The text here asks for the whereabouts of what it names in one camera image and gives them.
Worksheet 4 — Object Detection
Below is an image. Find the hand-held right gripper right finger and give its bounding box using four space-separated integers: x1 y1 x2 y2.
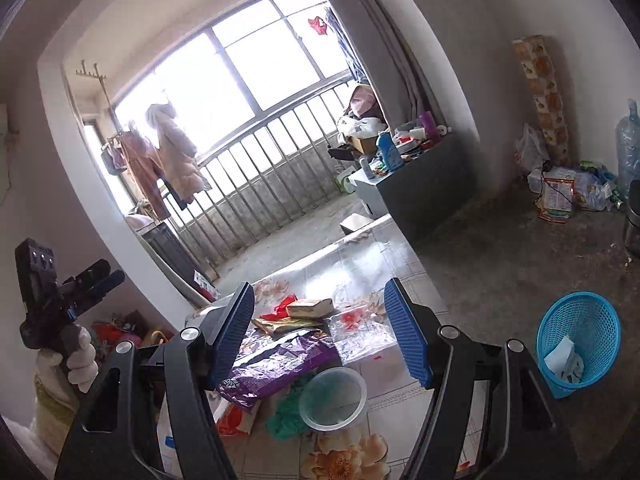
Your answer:
384 277 586 480

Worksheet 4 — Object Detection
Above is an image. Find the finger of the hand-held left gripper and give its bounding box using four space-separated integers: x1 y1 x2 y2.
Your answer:
62 259 112 293
75 270 126 317

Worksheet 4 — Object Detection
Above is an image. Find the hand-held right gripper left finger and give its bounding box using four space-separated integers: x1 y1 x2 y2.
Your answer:
54 281 256 480

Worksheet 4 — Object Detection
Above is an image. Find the yellow snack packet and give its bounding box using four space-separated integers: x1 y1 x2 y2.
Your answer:
252 316 326 337

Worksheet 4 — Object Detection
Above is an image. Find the purple snack bag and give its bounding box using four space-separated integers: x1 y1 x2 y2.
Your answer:
217 330 343 413

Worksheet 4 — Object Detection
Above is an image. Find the red plastic wrapper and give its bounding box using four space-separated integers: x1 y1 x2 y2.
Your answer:
255 294 298 323

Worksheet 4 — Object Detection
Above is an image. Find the blue plastic basket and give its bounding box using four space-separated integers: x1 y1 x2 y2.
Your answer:
536 291 622 400

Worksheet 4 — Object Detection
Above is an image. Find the person's left forearm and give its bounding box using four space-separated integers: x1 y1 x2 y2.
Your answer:
30 360 83 466

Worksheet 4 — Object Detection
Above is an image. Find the person's left hand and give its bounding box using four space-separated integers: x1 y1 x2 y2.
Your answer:
35 327 99 393

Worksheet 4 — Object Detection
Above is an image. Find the clear plastic bag red print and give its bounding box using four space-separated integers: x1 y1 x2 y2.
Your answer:
327 305 396 366

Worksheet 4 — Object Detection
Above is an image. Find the small beige cardboard box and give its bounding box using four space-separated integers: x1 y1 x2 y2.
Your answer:
286 297 335 321

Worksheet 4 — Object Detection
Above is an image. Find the green plastic bag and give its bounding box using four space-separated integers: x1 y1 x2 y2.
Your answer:
265 377 313 441

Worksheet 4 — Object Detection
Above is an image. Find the clear plastic bowl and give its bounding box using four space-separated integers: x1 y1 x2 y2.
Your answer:
299 366 368 432

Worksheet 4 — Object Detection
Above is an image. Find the pink brown hanging coat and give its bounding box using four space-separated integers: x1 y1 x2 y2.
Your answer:
120 127 172 221

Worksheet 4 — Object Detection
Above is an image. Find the brown cardboard box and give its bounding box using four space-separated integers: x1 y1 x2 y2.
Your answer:
340 212 373 236

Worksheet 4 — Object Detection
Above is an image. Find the beige hanging coat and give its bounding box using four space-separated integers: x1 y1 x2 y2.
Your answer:
146 104 213 206

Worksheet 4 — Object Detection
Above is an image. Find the grey cabinet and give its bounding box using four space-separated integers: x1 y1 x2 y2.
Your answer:
350 132 473 241

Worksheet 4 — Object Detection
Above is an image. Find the white crumpled tissue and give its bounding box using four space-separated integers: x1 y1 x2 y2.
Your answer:
544 335 585 385

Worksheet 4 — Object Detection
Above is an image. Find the metal balcony railing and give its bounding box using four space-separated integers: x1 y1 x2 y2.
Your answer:
135 80 363 268

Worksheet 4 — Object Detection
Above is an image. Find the blue detergent bottle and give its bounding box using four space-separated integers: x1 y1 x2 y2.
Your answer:
376 130 405 171

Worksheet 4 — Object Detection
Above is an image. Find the metal coat rack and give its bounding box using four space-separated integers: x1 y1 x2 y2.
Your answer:
75 60 113 111

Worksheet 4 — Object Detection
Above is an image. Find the red bordered snack packet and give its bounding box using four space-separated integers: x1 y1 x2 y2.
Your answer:
537 170 576 223

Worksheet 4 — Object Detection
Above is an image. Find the purple bottle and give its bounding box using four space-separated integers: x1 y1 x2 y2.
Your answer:
417 111 438 141

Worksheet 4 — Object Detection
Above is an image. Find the white plastic bag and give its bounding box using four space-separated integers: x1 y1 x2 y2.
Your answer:
515 124 551 176

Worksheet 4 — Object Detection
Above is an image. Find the pile of clear plastic bags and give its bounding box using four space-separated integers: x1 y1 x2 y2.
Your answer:
527 160 617 211

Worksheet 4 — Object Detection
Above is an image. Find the pink bag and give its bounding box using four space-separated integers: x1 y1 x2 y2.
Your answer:
347 85 382 117

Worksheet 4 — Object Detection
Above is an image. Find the black rice cooker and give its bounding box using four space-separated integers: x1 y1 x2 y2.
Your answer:
622 180 640 256

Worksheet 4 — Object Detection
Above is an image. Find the window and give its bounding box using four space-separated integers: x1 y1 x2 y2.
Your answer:
75 0 353 166

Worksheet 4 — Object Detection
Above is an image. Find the rolled patterned mat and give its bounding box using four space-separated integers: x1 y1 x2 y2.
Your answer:
512 35 571 166

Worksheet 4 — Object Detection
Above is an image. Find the empty blue water jug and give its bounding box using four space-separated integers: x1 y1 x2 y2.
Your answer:
615 100 640 201

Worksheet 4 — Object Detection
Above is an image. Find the grey curtain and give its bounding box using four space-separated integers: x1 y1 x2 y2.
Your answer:
345 0 441 116

